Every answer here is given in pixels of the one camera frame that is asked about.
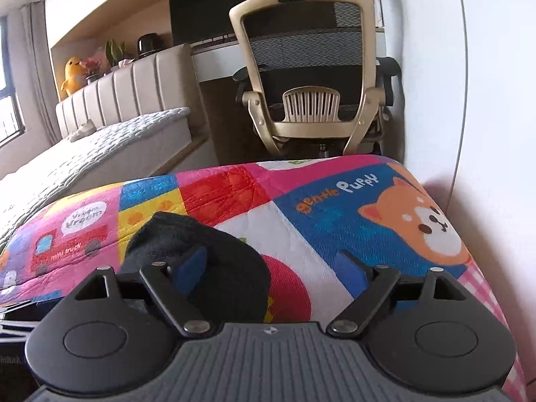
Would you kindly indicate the black jar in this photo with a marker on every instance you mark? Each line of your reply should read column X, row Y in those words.
column 147, row 46

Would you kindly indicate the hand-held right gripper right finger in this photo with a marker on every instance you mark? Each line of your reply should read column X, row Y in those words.
column 351, row 274

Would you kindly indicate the keyboard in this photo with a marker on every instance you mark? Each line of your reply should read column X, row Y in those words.
column 213, row 42

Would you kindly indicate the black knit garment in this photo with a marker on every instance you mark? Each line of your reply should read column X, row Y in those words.
column 228, row 259

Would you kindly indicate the yellow plush toy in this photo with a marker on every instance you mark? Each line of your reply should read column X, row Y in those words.
column 71, row 75

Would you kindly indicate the small white bundle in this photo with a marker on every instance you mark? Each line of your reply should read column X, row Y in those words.
column 82, row 131

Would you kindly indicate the beige padded bed headboard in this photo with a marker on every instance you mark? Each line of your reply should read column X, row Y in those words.
column 134, row 88

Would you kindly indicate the grey curtain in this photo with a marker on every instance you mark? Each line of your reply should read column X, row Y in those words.
column 37, row 71

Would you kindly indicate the beige mesh office chair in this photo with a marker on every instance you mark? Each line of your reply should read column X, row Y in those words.
column 305, row 42

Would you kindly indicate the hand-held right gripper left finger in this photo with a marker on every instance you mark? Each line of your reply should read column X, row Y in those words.
column 189, row 274

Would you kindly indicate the green potted plant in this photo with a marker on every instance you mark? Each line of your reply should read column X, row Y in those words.
column 114, row 52

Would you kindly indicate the white wardrobe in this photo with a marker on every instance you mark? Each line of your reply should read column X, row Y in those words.
column 481, row 92

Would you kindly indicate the colourful printed blanket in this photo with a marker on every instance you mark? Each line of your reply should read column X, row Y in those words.
column 335, row 217

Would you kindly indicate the window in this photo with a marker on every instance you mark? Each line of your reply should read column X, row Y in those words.
column 9, row 92

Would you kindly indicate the dark computer monitor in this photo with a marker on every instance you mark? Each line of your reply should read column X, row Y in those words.
column 201, row 12

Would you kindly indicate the white quilted bed cover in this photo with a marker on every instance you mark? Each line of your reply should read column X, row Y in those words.
column 83, row 155

